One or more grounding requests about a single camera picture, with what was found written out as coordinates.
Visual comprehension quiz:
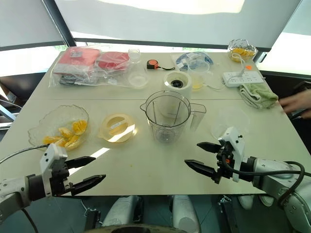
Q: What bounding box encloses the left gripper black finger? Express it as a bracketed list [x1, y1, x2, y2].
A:
[70, 174, 107, 196]
[64, 156, 97, 170]

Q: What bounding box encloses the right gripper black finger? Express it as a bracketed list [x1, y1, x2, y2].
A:
[184, 159, 219, 182]
[196, 142, 222, 154]

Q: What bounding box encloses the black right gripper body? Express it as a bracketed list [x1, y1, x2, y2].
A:
[210, 143, 238, 184]

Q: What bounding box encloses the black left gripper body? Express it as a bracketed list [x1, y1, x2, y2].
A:
[50, 158, 75, 197]

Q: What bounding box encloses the clear blender jar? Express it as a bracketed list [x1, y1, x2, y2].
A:
[139, 90, 207, 144]

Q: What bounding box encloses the yellow blender lid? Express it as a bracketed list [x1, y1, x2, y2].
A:
[98, 113, 137, 144]

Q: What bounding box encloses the white blender base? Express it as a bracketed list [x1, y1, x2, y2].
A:
[155, 70, 192, 119]

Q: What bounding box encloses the small glass bowl with oranges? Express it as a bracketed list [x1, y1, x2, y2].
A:
[227, 38, 259, 63]

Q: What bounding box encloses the person's bare hand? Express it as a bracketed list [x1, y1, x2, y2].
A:
[279, 89, 311, 115]

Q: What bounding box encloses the clear plastic cup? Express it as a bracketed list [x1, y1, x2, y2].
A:
[210, 106, 251, 139]

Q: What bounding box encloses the black table clamp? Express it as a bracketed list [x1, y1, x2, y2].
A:
[83, 206, 102, 232]
[218, 195, 235, 233]

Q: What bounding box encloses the wavy clear glass bowl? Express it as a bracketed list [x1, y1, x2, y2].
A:
[27, 104, 90, 151]

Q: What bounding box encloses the dark rounded robot body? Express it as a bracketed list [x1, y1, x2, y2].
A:
[89, 224, 187, 233]

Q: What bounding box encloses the green towel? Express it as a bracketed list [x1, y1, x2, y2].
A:
[239, 83, 279, 109]

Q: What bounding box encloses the clear measuring cup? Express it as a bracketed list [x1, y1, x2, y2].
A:
[188, 60, 211, 91]

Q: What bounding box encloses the white power strip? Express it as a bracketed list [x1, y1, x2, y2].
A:
[222, 70, 265, 88]

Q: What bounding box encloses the clear bag with dark items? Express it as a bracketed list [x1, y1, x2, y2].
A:
[49, 69, 130, 88]

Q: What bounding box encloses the clear round plastic dish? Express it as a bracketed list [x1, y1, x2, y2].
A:
[127, 71, 149, 89]

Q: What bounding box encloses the black orange tape measure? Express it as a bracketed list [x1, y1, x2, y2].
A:
[146, 59, 176, 72]

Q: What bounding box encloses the bag with red cloth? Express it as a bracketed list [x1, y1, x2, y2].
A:
[52, 47, 102, 75]

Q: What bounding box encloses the bag with round red item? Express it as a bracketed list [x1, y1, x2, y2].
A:
[93, 51, 131, 73]

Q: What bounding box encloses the small clear glass jar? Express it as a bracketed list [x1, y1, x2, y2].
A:
[128, 48, 142, 65]

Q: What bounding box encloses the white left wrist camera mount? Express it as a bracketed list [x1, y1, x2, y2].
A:
[39, 143, 68, 197]

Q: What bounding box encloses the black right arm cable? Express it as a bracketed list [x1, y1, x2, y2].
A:
[222, 157, 306, 207]

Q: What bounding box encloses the thin white cable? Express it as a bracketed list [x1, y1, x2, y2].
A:
[206, 79, 227, 91]

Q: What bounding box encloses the white power strip cord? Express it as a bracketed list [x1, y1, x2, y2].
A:
[232, 52, 246, 76]

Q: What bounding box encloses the bag with blue cable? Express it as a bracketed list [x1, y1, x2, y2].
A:
[171, 51, 215, 71]

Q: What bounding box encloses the dark window frame bar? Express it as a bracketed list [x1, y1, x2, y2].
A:
[72, 37, 272, 52]

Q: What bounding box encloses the dark window frame post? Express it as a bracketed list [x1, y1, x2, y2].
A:
[41, 0, 78, 47]

